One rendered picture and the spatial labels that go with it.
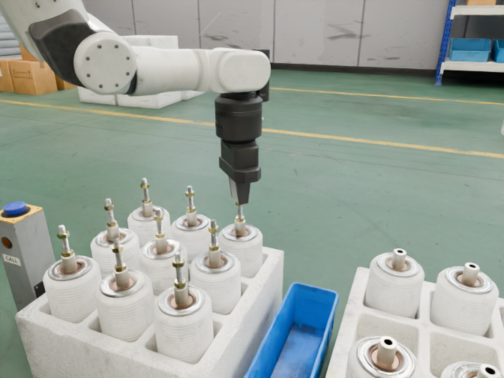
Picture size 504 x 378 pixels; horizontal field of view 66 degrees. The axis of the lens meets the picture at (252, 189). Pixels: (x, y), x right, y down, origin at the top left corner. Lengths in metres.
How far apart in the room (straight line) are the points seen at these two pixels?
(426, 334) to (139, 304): 0.49
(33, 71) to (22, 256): 3.51
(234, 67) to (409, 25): 4.95
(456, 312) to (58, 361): 0.71
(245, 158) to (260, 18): 5.29
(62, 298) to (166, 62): 0.44
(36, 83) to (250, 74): 3.76
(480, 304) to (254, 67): 0.54
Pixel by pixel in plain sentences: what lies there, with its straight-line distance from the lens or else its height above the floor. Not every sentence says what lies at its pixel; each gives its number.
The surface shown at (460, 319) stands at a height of 0.20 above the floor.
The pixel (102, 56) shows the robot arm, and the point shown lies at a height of 0.63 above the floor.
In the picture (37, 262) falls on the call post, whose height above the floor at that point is 0.21.
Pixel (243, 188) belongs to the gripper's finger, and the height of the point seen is 0.36.
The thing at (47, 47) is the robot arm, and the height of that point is 0.64.
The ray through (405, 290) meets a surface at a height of 0.23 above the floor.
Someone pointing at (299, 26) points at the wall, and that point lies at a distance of 5.78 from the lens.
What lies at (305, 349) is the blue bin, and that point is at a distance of 0.94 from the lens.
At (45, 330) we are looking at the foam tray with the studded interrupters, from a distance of 0.81.
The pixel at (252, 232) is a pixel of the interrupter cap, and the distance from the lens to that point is 0.83.
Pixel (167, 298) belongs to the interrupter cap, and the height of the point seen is 0.25.
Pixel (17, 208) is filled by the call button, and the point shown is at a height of 0.33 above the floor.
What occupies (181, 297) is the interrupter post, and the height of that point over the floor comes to 0.27.
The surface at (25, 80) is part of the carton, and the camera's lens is 4.43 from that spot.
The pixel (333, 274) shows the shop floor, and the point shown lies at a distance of 1.17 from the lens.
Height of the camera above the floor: 0.67
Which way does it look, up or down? 24 degrees down
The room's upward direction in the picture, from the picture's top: straight up
